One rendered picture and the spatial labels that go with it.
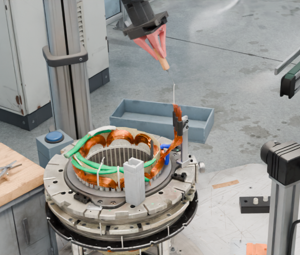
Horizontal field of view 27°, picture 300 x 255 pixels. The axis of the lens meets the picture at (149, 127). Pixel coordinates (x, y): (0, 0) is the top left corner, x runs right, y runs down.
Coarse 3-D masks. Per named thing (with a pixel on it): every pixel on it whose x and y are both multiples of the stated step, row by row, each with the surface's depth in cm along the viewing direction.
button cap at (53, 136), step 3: (51, 132) 159; (54, 132) 159; (57, 132) 159; (48, 135) 158; (51, 135) 158; (54, 135) 158; (57, 135) 158; (60, 135) 158; (48, 138) 157; (51, 138) 157; (54, 138) 157; (57, 138) 157; (60, 138) 157
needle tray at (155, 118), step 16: (112, 112) 163; (128, 112) 171; (144, 112) 169; (160, 112) 168; (192, 112) 165; (208, 112) 163; (144, 128) 159; (160, 128) 158; (192, 128) 155; (208, 128) 159
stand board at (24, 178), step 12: (0, 144) 151; (0, 156) 146; (12, 156) 146; (24, 168) 141; (36, 168) 141; (0, 180) 138; (12, 180) 137; (24, 180) 137; (36, 180) 138; (0, 192) 134; (12, 192) 134; (24, 192) 137; (0, 204) 133
